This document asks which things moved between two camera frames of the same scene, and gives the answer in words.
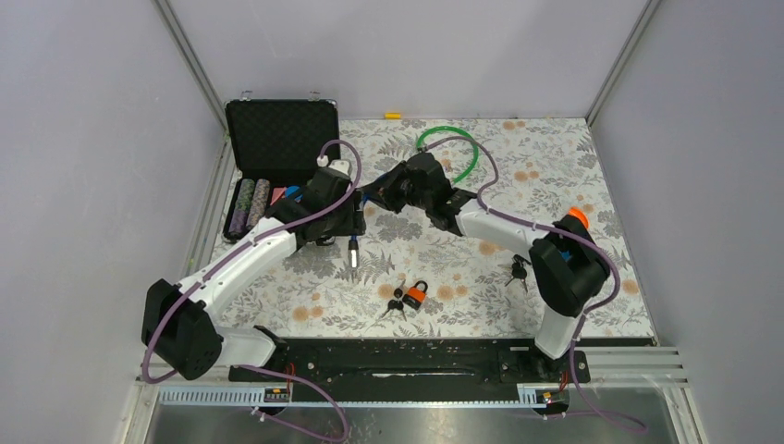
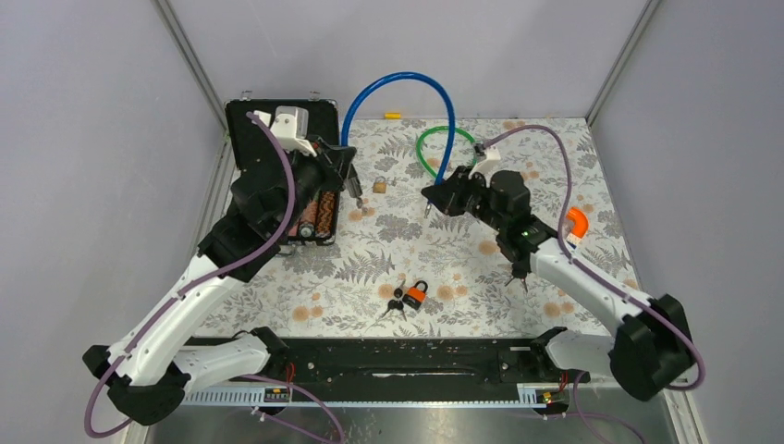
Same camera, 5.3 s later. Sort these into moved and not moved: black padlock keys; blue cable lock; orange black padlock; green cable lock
Moved: blue cable lock
Not moved: black padlock keys; green cable lock; orange black padlock
